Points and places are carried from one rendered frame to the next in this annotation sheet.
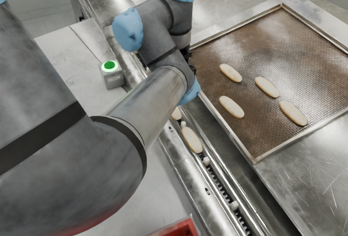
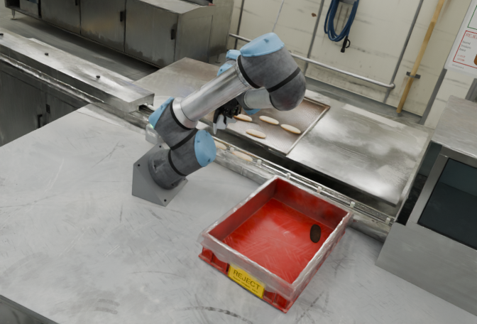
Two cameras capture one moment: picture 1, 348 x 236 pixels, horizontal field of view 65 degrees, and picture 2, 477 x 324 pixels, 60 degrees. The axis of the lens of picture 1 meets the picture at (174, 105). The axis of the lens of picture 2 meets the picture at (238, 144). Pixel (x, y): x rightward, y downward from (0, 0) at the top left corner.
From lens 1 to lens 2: 1.21 m
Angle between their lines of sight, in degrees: 35
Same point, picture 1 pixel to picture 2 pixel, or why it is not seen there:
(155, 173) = (231, 178)
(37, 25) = not seen: outside the picture
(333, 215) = (334, 163)
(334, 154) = (320, 141)
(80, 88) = (133, 148)
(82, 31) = (93, 113)
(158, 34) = not seen: hidden behind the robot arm
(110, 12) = (124, 92)
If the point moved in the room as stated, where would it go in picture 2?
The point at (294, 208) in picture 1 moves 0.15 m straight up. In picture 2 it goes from (316, 166) to (326, 136)
